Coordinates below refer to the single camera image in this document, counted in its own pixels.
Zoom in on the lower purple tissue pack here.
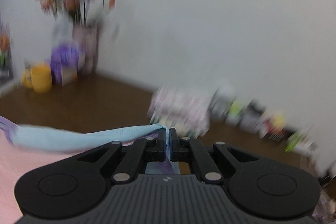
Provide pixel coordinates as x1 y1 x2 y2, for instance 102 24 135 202
51 67 77 86

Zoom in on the folded green flower garment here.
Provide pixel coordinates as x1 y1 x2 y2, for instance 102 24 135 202
150 114 210 138

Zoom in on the purple textured vase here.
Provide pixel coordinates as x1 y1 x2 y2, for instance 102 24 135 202
72 25 98 75

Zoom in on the yellow ceramic mug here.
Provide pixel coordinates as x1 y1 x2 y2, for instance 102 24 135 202
21 63 52 93

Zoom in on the pink blue mesh vest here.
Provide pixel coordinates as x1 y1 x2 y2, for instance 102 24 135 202
1 117 167 223

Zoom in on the purple tissue pack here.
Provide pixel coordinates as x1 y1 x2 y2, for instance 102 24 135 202
50 41 85 76
51 67 77 86

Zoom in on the green spray bottle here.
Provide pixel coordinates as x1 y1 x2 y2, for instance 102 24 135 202
285 131 306 153

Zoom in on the folded pink floral garment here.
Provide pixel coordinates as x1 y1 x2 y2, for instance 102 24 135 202
147 86 211 132

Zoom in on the upper purple tissue pack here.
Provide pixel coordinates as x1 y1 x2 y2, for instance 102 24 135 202
50 41 85 76

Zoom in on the black red gift box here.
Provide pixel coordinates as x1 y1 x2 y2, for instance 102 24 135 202
258 119 298 142

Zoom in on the white astronaut speaker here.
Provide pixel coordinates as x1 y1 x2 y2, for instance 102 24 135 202
210 81 237 122

